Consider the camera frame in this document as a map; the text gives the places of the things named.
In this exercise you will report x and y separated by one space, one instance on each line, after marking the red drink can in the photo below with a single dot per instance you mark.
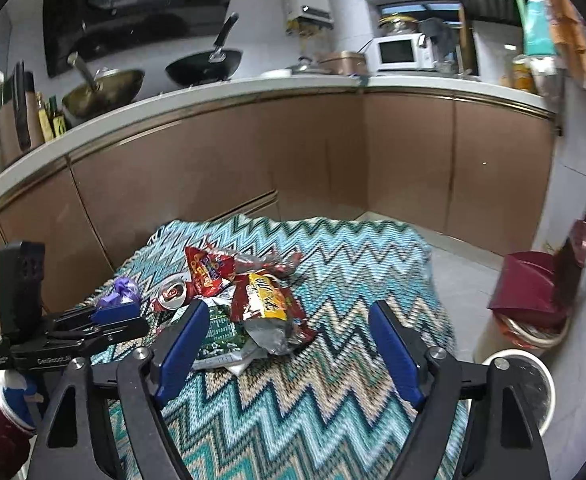
173 292

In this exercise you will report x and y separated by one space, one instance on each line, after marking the maroon broom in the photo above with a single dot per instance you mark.
569 270

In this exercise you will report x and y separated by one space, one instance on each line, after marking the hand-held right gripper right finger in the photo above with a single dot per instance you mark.
393 350

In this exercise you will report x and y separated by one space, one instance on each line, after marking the crumpled red silver wrapper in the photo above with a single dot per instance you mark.
273 263

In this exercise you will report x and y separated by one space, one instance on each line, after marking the white trash bin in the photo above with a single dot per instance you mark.
533 395

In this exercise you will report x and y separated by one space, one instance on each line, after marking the brass wok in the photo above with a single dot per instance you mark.
108 90

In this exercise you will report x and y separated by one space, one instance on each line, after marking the cream bin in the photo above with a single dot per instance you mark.
523 334

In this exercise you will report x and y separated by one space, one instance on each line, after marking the person's left hand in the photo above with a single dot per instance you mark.
15 397

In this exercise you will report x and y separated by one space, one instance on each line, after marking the teal hanging bag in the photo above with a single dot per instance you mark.
538 25

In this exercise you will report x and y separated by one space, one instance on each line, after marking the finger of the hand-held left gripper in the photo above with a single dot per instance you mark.
115 312
123 330

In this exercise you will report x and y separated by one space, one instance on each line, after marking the orange jar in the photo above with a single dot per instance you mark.
523 74

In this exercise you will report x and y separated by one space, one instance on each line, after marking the purple wrapper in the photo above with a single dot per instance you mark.
123 290

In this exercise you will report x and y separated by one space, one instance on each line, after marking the red chips snack packet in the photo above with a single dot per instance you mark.
208 272

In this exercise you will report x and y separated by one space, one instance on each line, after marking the zigzag woven blanket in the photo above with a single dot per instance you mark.
363 270

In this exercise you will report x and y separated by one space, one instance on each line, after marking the green label bottle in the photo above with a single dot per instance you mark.
59 122

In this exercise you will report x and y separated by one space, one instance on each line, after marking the green white snack packet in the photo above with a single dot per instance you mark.
218 330

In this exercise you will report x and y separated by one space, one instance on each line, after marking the black wok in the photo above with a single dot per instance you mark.
203 67

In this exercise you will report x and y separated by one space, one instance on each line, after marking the brown kitchen cabinets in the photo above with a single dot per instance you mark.
223 160

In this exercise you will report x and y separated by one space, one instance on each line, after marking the knife block with knives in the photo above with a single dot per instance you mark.
15 120

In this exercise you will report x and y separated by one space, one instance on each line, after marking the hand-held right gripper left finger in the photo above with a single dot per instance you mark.
183 345

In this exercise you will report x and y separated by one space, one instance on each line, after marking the copper pot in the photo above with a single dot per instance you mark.
343 62

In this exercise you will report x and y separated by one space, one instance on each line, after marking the maroon dustpan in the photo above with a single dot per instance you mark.
523 285

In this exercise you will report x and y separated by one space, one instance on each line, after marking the dark red yellow snack packet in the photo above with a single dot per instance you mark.
263 300

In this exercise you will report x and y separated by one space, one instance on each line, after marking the white microwave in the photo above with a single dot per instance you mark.
398 52

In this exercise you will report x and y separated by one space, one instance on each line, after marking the glass pot lid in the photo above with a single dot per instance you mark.
302 67

